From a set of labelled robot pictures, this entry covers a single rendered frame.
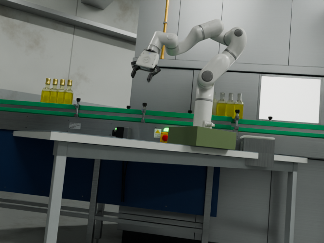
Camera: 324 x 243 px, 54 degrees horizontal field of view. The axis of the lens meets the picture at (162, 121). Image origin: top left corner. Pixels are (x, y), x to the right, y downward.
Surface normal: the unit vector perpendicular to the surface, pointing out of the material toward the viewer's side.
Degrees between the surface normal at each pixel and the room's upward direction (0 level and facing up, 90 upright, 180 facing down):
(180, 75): 90
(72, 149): 90
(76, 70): 90
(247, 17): 90
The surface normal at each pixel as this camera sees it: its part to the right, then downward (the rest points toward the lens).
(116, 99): 0.52, -0.03
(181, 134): -0.85, -0.12
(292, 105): -0.14, -0.10
